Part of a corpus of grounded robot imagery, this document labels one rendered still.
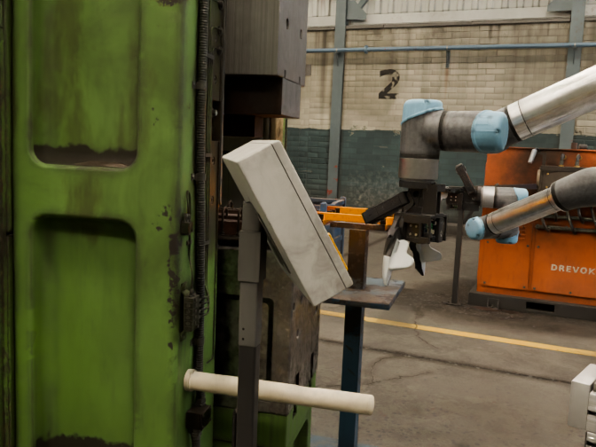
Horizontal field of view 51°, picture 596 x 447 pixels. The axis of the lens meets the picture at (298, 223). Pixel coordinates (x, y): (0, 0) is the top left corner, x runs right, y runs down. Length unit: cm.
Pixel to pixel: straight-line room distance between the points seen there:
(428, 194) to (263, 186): 34
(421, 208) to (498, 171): 391
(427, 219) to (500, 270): 399
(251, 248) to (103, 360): 60
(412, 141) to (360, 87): 845
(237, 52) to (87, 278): 68
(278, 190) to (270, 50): 67
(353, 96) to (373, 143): 77
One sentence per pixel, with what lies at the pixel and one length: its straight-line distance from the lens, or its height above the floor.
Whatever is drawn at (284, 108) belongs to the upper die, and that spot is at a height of 129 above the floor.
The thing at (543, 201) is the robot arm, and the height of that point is 106.
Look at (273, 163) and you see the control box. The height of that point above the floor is 116.
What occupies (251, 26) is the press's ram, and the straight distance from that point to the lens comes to 167.
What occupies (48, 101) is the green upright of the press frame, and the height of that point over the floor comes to 127.
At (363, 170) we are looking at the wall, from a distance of 958.
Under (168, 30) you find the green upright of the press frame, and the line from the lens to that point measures 146.
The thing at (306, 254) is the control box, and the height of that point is 101.
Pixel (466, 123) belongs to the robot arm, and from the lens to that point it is 118.
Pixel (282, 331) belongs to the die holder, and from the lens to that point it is 170.
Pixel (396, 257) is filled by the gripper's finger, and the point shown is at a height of 99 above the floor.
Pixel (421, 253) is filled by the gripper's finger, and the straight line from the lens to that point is 131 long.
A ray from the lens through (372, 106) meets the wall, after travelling 956.
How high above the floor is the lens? 119
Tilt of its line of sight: 7 degrees down
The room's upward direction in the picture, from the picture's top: 2 degrees clockwise
